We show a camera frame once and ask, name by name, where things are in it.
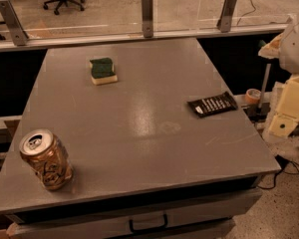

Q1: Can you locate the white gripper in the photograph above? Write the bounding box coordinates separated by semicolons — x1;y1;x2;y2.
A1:
269;75;299;137

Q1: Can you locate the black rxbar chocolate wrapper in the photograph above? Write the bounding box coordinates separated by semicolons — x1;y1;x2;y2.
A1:
187;92;238;118

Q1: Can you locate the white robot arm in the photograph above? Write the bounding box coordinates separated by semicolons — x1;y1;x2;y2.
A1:
258;13;299;137

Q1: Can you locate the green and yellow sponge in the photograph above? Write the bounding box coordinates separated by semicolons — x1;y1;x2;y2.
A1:
90;58;118;85

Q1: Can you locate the roll of tan tape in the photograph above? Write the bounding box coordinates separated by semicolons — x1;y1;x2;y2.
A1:
245;89;261;105

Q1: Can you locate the brown aluminium drink can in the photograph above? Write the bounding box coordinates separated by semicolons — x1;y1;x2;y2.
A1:
19;128;73;190

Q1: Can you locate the clear acrylic barrier panel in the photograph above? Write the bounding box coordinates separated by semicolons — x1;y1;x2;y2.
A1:
10;0;299;39

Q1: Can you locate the black floor cable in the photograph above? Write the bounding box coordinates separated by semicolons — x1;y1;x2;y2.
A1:
257;154;299;191

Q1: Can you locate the grey metal upright post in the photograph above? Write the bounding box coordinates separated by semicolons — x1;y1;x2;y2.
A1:
257;64;271;113

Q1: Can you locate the grey drawer with black handle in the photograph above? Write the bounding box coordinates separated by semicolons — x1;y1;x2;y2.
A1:
7;188;261;239

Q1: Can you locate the right metal panel bracket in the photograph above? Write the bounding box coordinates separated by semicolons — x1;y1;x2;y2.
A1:
217;0;237;33

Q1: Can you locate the metal panel bracket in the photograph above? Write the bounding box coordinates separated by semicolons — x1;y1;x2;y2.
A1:
142;0;153;38
0;0;29;46
217;0;237;33

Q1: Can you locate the middle metal panel bracket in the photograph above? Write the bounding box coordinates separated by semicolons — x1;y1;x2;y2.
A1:
142;0;153;38

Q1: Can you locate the left metal panel bracket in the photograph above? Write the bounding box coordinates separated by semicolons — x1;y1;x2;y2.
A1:
0;0;29;46

